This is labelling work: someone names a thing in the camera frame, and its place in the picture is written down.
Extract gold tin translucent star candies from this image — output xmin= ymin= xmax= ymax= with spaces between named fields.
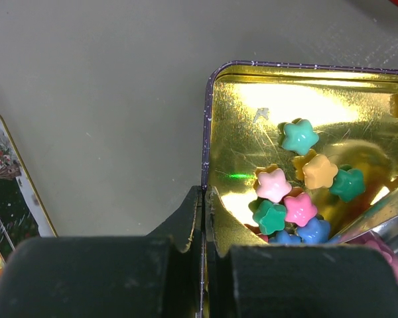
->
xmin=0 ymin=116 xmax=56 ymax=274

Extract speckled tin pastel star candies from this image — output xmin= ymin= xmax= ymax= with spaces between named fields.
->
xmin=201 ymin=60 xmax=398 ymax=299

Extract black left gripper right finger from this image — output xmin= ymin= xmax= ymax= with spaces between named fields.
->
xmin=204 ymin=187 xmax=398 ymax=317

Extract metal scoop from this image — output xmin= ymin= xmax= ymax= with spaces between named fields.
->
xmin=331 ymin=187 xmax=398 ymax=268

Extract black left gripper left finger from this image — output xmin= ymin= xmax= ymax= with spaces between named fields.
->
xmin=0 ymin=186 xmax=202 ymax=317

